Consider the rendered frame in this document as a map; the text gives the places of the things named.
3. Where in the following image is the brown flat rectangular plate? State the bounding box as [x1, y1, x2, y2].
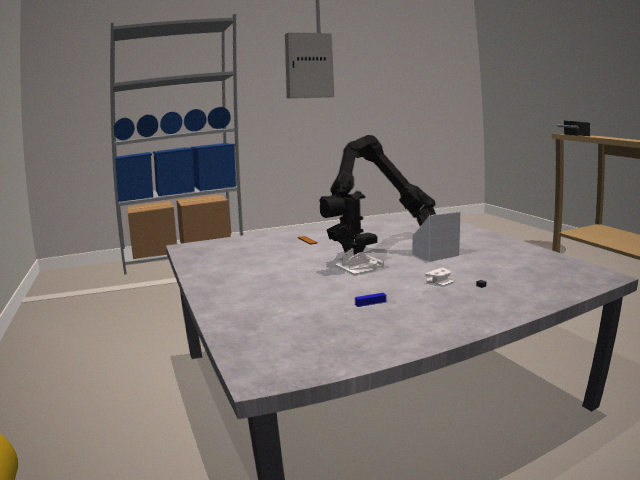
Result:
[298, 236, 318, 245]

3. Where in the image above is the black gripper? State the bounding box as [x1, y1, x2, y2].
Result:
[338, 213, 377, 255]

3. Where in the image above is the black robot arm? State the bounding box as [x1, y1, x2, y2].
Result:
[319, 135, 436, 241]

